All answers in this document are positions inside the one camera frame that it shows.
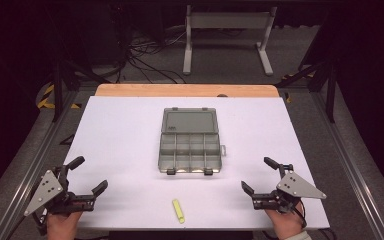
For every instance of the yellow black hazard tape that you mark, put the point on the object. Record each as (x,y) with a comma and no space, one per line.
(46,98)

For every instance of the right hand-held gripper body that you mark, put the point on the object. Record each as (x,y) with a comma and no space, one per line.
(295,188)

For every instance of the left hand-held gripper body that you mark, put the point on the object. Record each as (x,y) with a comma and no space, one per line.
(45,190)

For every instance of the yellow marker pen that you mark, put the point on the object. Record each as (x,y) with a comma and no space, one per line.
(178,210)

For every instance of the person's left hand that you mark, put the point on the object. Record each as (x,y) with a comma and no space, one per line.
(61,225)

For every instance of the black tripod stand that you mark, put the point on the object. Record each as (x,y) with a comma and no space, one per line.
(58,83)
(330,83)

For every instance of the person's right hand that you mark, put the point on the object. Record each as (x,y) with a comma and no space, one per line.
(285,224)

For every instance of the white metal stand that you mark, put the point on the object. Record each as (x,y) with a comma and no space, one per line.
(228,20)

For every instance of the white table cover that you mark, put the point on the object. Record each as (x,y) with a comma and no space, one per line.
(120,140)

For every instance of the grey plastic compartment box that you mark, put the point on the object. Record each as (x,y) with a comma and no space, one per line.
(190,140)

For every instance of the aluminium floor rail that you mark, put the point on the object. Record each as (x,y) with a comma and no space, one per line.
(350,166)
(30,170)

